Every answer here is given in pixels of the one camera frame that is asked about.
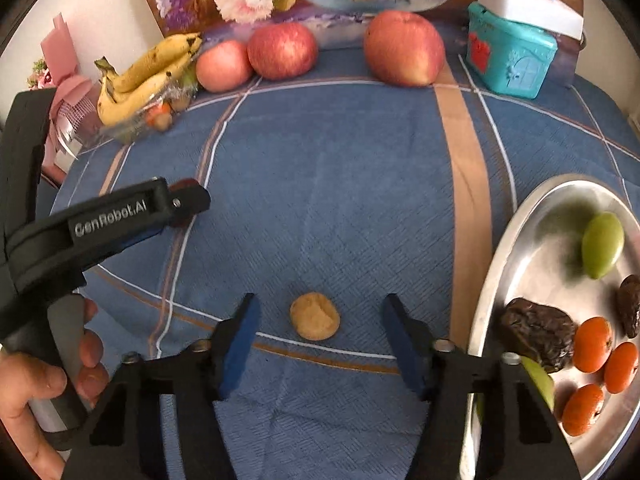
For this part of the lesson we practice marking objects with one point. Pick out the blue checked tablecloth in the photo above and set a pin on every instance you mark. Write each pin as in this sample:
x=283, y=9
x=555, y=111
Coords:
x=325, y=185

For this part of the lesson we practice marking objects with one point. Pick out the clear plastic tray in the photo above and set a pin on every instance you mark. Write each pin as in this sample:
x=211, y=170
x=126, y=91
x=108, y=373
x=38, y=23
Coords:
x=125, y=127

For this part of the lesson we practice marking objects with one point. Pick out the green mango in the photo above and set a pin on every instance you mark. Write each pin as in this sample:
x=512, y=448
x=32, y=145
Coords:
x=542, y=382
x=602, y=245

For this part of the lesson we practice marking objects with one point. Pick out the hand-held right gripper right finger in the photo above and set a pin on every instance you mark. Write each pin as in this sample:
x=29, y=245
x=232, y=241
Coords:
x=405, y=347

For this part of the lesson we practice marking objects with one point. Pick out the person's left hand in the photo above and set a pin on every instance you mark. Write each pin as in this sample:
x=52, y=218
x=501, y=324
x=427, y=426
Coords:
x=30, y=380

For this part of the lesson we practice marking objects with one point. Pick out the small tangerine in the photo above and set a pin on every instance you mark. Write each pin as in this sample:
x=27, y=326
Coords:
x=583, y=410
x=621, y=367
x=156, y=110
x=593, y=344

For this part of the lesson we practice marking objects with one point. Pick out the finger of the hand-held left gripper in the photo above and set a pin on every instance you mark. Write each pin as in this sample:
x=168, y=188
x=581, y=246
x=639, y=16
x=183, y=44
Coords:
x=192, y=202

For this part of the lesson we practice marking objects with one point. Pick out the red apple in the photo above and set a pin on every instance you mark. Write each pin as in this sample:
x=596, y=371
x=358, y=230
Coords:
x=282, y=51
x=404, y=47

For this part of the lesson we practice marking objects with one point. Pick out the pink apple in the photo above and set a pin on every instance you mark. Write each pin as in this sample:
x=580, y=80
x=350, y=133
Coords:
x=225, y=66

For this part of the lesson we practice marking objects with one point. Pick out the dark red jujube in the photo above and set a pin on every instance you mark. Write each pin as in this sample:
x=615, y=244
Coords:
x=631, y=307

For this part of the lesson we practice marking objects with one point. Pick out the round metal plate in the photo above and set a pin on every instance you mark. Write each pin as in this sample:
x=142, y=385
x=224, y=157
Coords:
x=540, y=270

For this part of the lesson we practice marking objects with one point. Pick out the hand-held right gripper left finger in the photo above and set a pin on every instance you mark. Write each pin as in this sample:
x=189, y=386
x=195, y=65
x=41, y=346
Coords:
x=240, y=347

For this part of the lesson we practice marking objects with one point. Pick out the brown kiwi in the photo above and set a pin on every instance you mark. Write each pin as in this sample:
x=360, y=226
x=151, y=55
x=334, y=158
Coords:
x=162, y=123
x=181, y=102

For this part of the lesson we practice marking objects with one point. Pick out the white plastic box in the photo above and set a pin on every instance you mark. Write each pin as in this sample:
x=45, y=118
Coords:
x=530, y=2

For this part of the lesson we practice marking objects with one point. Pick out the teal toy house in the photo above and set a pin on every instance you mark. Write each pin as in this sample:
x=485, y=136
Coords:
x=510, y=55

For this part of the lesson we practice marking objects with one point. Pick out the banana bunch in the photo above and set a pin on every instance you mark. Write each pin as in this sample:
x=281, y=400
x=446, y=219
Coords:
x=145, y=67

